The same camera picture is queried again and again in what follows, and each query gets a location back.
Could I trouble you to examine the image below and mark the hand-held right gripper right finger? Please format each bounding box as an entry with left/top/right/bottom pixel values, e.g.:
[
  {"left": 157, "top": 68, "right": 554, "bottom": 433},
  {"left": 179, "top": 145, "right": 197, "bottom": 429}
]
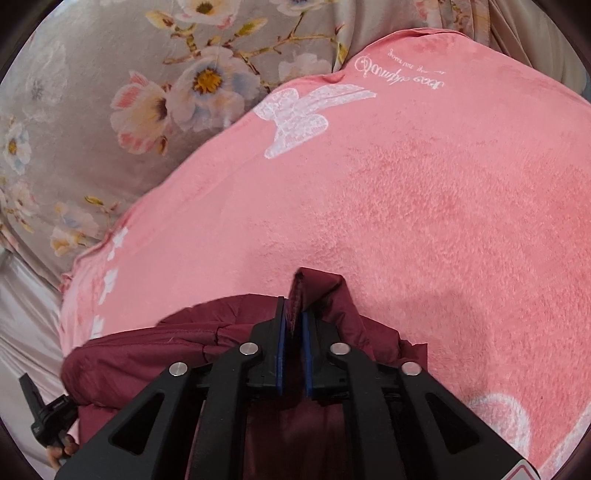
[{"left": 300, "top": 310, "right": 539, "bottom": 480}]

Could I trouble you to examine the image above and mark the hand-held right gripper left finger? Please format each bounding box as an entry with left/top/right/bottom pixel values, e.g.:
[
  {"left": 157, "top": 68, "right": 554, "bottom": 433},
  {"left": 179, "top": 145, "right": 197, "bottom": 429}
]
[{"left": 55, "top": 295, "right": 289, "bottom": 480}]

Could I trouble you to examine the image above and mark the pink printed fleece blanket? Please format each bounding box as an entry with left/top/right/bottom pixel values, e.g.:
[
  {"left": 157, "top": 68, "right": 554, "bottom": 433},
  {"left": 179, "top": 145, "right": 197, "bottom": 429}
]
[{"left": 59, "top": 28, "right": 591, "bottom": 480}]

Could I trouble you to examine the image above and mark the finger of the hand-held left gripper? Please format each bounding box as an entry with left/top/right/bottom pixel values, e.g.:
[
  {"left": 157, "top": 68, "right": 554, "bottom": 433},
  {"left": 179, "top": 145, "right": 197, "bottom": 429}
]
[{"left": 18, "top": 373, "right": 44, "bottom": 418}]

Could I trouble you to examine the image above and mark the person's left hand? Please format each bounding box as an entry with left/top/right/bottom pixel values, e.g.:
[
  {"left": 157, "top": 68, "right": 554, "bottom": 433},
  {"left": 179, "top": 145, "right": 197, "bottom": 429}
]
[{"left": 47, "top": 436, "right": 80, "bottom": 470}]

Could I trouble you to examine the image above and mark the pale satin cloth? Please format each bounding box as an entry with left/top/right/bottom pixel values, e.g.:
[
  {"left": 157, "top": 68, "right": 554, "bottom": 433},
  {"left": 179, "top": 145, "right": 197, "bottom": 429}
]
[{"left": 0, "top": 251, "right": 81, "bottom": 476}]

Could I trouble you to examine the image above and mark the grey floral bed sheet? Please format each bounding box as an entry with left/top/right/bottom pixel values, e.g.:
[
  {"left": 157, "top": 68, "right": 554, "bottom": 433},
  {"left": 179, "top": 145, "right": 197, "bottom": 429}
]
[{"left": 0, "top": 0, "right": 490, "bottom": 296}]

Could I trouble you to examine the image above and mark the beige curtain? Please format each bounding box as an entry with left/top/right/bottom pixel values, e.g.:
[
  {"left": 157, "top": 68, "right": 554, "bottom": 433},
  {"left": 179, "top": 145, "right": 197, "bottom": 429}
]
[{"left": 489, "top": 0, "right": 580, "bottom": 88}]

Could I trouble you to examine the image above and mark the maroon quilted down jacket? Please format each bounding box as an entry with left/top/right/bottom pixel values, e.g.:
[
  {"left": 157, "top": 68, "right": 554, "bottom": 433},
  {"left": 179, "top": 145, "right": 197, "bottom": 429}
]
[{"left": 61, "top": 267, "right": 428, "bottom": 480}]

